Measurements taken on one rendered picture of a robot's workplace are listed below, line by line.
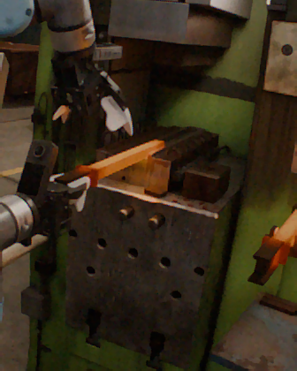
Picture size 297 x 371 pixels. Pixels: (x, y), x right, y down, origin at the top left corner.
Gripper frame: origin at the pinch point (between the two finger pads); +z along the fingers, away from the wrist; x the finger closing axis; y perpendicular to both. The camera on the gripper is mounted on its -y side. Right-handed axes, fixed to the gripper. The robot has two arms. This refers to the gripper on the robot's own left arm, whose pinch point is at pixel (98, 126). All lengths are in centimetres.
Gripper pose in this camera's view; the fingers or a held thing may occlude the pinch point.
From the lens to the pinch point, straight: 95.7
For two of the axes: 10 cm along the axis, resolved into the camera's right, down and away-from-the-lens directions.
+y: -4.0, 6.6, -6.3
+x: 9.1, 2.1, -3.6
